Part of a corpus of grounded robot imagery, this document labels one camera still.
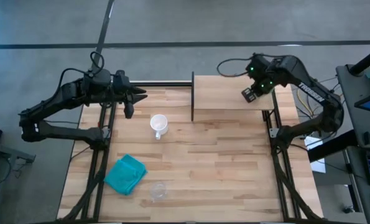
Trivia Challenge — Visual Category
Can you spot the black right camera cable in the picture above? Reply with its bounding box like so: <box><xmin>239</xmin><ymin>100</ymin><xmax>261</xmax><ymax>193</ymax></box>
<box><xmin>216</xmin><ymin>57</ymin><xmax>254</xmax><ymax>78</ymax></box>

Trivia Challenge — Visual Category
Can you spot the clear plastic cup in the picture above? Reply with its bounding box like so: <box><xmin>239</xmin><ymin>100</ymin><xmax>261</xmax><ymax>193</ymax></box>
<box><xmin>149</xmin><ymin>181</ymin><xmax>168</xmax><ymax>203</ymax></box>

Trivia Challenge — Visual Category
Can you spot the dark low side table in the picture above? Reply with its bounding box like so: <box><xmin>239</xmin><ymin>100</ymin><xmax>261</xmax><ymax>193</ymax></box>
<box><xmin>0</xmin><ymin>139</ymin><xmax>37</xmax><ymax>165</ymax></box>

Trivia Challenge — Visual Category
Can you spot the wooden shelf with black legs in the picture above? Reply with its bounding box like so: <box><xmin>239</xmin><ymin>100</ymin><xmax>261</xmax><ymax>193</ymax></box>
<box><xmin>190</xmin><ymin>71</ymin><xmax>276</xmax><ymax>123</ymax></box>

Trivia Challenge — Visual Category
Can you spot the white paper sheet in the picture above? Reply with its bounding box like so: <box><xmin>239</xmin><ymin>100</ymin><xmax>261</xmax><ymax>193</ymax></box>
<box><xmin>303</xmin><ymin>136</ymin><xmax>327</xmax><ymax>174</ymax></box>

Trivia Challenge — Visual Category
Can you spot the white ceramic mug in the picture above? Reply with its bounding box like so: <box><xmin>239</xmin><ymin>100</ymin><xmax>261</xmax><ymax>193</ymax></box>
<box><xmin>149</xmin><ymin>114</ymin><xmax>169</xmax><ymax>141</ymax></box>

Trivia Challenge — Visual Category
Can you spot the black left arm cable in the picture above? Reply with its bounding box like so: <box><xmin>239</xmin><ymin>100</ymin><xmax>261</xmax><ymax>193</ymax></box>
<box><xmin>89</xmin><ymin>50</ymin><xmax>106</xmax><ymax>75</ymax></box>

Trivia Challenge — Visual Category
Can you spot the yellow cable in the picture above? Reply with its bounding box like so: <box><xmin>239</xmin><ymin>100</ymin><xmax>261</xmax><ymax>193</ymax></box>
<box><xmin>296</xmin><ymin>88</ymin><xmax>313</xmax><ymax>118</ymax></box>

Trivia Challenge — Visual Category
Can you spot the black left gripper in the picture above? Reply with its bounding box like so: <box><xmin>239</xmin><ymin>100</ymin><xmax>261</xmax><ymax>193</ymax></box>
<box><xmin>111</xmin><ymin>69</ymin><xmax>149</xmax><ymax>106</ymax></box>

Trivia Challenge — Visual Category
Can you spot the teal folded cloth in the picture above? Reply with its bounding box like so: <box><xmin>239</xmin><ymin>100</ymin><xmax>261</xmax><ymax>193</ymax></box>
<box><xmin>103</xmin><ymin>154</ymin><xmax>149</xmax><ymax>197</ymax></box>

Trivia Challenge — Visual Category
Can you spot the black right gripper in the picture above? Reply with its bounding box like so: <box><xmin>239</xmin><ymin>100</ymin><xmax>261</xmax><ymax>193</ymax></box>
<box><xmin>241</xmin><ymin>76</ymin><xmax>276</xmax><ymax>104</ymax></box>

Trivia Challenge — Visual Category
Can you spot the black flat bar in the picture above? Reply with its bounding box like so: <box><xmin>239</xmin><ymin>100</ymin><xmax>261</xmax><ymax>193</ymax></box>
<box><xmin>307</xmin><ymin>129</ymin><xmax>359</xmax><ymax>163</ymax></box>

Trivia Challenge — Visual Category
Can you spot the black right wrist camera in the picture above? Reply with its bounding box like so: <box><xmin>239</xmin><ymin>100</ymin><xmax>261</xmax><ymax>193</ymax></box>
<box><xmin>246</xmin><ymin>54</ymin><xmax>269</xmax><ymax>79</ymax></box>

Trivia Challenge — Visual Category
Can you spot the black diagonal pole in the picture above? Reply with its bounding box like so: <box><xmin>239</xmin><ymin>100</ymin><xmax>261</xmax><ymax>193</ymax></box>
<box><xmin>348</xmin><ymin>44</ymin><xmax>370</xmax><ymax>76</ymax></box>

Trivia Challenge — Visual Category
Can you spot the dark grey side desk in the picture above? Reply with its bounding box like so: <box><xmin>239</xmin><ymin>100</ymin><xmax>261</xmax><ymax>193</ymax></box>
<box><xmin>336</xmin><ymin>63</ymin><xmax>370</xmax><ymax>224</ymax></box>

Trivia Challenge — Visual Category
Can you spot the black aluminium table rail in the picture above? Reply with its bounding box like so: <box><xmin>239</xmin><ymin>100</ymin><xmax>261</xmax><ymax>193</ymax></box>
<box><xmin>129</xmin><ymin>80</ymin><xmax>193</xmax><ymax>88</ymax></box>

